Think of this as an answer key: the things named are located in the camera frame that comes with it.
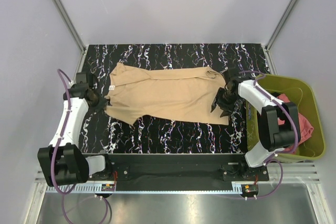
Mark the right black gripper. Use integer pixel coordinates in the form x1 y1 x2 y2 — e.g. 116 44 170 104
211 88 239 118

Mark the beige t shirt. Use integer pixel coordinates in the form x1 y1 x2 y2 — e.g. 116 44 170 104
105 63 228 125

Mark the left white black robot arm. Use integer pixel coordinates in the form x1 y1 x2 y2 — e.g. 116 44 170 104
37 69 113 195

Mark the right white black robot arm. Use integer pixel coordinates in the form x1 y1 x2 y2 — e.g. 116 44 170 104
211 69 301 180

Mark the olive green plastic bin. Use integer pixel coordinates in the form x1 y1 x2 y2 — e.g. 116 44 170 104
246 74 325 163

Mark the right small controller board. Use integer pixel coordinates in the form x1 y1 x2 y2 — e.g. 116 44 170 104
243 184 259 193

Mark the small controller board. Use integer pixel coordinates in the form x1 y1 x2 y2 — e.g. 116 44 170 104
101 184 116 191
243 184 259 193

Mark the left small controller board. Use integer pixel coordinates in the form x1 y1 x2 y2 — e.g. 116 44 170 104
101 184 116 191

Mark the pink t shirt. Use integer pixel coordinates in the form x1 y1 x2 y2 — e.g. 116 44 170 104
277 93 314 151

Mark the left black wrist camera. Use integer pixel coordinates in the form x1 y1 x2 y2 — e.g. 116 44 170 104
76 72 99 88

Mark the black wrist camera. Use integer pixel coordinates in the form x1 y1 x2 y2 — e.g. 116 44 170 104
223 68 240 83
76 72 99 88

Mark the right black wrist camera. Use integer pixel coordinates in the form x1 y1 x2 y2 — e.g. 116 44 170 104
223 68 240 83

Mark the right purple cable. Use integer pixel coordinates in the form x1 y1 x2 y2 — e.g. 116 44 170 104
237 70 301 199

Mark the aluminium frame rail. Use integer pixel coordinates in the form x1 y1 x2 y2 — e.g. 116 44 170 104
35 163 321 193

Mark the left aluminium corner post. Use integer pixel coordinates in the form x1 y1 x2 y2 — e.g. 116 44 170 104
52 0 86 53

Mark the aluminium corner post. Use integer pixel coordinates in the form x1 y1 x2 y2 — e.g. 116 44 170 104
52 0 86 53
265 0 299 52

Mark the right aluminium corner post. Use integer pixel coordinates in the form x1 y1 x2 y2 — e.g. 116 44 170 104
265 0 299 52

